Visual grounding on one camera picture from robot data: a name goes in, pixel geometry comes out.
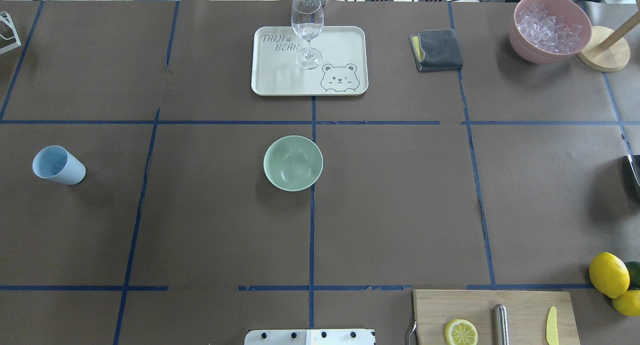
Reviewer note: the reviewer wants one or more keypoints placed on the green bowl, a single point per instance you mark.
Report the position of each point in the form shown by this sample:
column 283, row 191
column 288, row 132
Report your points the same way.
column 293, row 163

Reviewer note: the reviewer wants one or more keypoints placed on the light blue plastic cup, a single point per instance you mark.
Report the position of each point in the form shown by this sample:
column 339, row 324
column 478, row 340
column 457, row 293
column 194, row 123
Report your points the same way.
column 56, row 164

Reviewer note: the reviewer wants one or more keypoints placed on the pink bowl of ice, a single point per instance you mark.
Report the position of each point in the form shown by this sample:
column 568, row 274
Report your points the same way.
column 549, row 31

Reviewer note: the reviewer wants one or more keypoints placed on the cream bear tray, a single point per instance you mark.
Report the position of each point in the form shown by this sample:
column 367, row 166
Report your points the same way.
column 343, row 71

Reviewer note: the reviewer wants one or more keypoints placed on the clear wine glass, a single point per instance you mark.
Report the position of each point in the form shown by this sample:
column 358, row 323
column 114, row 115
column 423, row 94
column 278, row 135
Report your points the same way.
column 307, row 21

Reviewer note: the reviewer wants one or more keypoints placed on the grey and yellow folded cloth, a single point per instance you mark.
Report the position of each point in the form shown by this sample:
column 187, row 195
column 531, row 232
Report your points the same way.
column 436, row 50

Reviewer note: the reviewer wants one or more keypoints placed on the half lemon slice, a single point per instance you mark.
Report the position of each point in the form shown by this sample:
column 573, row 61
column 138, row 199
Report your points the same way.
column 460, row 332

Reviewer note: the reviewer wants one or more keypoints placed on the wooden cutting board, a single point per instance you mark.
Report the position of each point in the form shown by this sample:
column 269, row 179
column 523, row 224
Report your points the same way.
column 526, row 314

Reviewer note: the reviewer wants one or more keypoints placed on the yellow plastic knife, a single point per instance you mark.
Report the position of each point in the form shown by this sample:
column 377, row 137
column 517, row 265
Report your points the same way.
column 551, row 327

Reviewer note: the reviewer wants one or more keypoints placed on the yellow lemon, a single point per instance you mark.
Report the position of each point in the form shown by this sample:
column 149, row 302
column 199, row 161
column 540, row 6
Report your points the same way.
column 609, row 275
column 628, row 303

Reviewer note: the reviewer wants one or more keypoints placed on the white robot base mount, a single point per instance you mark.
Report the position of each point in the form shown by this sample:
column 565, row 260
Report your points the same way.
column 336, row 336

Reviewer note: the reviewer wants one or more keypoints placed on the steel knife handle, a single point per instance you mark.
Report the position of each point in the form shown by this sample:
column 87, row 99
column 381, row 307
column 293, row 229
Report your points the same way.
column 501, row 326

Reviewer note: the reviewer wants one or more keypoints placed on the white wire cup rack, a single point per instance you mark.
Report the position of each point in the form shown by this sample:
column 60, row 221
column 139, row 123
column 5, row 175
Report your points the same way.
column 9, row 37

